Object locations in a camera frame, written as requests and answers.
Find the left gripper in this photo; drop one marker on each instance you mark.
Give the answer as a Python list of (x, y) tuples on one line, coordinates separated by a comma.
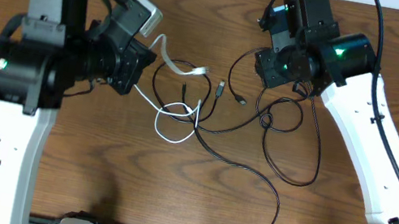
[(133, 57)]

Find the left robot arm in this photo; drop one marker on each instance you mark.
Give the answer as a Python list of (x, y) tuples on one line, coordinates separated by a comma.
[(43, 53)]

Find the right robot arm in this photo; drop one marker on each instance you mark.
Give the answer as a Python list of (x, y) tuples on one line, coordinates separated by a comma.
[(344, 72)]

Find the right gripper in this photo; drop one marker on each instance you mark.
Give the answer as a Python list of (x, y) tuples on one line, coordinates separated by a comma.
[(264, 63)]

